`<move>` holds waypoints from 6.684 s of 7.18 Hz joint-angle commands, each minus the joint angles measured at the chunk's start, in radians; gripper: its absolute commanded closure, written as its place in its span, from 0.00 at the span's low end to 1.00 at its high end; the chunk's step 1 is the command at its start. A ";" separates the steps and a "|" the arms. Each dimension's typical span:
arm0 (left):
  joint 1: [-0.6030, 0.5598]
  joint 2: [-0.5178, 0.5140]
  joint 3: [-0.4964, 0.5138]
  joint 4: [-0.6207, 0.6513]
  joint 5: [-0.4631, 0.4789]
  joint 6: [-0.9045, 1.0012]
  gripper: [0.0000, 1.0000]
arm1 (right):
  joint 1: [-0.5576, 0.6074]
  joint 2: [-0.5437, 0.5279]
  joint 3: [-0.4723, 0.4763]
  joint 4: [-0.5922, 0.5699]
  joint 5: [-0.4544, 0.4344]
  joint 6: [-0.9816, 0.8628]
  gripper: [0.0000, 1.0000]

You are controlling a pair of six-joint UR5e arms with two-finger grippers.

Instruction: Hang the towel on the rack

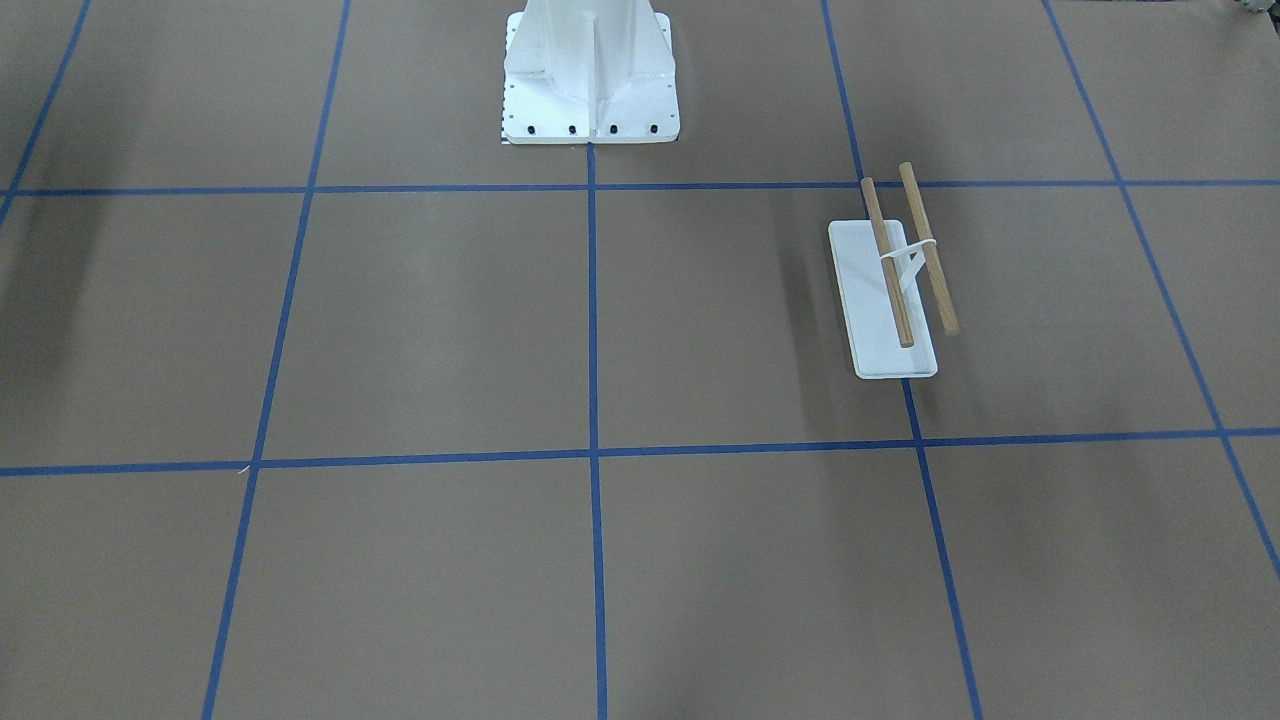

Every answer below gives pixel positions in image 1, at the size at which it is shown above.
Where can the white towel rack base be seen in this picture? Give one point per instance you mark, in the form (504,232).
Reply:
(872,333)

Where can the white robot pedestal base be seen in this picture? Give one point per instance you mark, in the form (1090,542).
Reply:
(589,72)

